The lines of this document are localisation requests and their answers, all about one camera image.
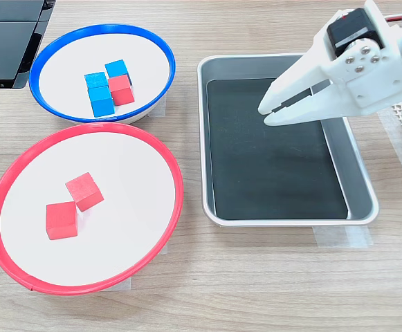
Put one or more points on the blue cube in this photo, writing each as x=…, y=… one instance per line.
x=116, y=67
x=95, y=80
x=100, y=103

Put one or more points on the red cube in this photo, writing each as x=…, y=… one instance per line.
x=84, y=192
x=121, y=90
x=61, y=221

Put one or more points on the red-rimmed white plate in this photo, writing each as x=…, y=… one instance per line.
x=124, y=180

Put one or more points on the black tray mat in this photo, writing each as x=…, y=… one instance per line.
x=273, y=173

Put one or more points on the blue-rimmed white plate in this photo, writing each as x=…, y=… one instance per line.
x=65, y=52

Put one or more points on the clear tape strip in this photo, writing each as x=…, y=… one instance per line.
x=161, y=108
x=124, y=285
x=394, y=141
x=342, y=237

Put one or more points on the black flat electronic device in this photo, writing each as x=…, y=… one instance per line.
x=3, y=48

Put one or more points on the steel tray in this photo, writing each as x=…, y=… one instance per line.
x=360, y=186

